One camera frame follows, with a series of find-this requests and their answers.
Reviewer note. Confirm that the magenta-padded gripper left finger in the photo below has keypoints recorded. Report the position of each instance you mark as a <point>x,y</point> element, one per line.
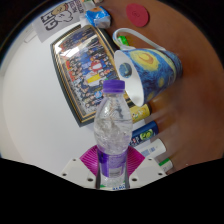
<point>88,160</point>

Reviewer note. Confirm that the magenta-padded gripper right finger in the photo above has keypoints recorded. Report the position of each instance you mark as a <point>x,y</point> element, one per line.
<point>136,160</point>

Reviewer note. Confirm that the clear purple-capped water bottle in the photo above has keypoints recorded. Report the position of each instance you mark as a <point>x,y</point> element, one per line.
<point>112,133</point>

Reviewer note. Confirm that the white bottle with blue cap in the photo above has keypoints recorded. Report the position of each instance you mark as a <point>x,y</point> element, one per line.
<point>152,148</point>

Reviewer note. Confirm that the dark blue pump bottle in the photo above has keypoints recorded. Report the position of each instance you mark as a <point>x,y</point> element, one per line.
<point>145,133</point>

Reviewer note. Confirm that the brown yellow-labelled pump bottle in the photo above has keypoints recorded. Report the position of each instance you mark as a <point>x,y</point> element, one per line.
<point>140,112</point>

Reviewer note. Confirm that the blue yellow painted mug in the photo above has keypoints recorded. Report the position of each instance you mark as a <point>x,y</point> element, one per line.
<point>150,71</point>

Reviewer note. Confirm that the dark framed group picture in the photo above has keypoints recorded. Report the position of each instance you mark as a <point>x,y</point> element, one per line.
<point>85,70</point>

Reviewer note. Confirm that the small green pack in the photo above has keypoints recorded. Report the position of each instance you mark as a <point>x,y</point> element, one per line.
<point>122,40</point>

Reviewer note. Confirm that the blue tissue pack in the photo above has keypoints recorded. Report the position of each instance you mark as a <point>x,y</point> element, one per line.
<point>98,17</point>

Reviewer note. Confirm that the flat round red coaster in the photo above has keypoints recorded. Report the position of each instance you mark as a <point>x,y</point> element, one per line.
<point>137,15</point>

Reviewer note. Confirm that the white paper gift bag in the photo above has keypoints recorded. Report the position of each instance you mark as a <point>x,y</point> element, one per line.
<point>60,16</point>

